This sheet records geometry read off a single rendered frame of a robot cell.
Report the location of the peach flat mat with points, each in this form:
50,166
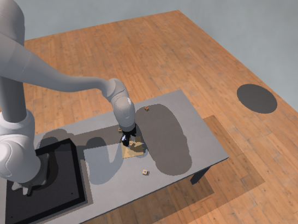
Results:
135,150

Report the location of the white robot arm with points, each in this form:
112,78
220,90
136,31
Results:
18,160

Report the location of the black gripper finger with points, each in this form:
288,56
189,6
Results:
133,134
125,141

